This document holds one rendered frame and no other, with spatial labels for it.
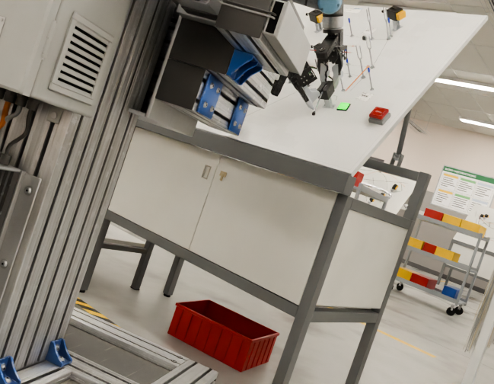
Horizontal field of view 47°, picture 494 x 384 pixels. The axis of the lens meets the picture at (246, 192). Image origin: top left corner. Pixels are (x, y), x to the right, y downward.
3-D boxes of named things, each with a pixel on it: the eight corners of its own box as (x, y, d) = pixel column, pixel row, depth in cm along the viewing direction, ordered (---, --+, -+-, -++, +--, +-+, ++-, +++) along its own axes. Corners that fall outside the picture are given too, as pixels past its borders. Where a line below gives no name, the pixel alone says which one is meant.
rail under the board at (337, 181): (342, 193, 182) (349, 174, 181) (123, 122, 255) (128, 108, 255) (350, 196, 186) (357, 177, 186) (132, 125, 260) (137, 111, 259)
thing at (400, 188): (373, 270, 855) (409, 167, 851) (307, 244, 923) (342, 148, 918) (389, 273, 915) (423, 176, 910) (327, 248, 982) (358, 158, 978)
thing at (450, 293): (462, 316, 674) (492, 230, 670) (452, 317, 632) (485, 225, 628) (386, 284, 728) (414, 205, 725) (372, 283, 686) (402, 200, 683)
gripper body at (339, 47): (347, 61, 211) (348, 27, 207) (337, 64, 205) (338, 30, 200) (329, 60, 215) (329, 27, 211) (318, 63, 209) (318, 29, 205)
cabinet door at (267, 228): (297, 305, 188) (336, 193, 187) (187, 250, 222) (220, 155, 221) (301, 305, 190) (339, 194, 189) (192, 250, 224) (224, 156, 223)
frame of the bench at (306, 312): (268, 424, 187) (348, 196, 185) (74, 289, 261) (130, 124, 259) (351, 404, 234) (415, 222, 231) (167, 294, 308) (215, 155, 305)
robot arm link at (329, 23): (337, 17, 199) (317, 17, 203) (337, 30, 200) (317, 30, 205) (347, 15, 205) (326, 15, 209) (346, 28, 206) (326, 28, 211)
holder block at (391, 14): (387, 20, 248) (385, 1, 242) (405, 27, 239) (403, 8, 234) (379, 26, 247) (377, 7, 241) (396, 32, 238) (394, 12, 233)
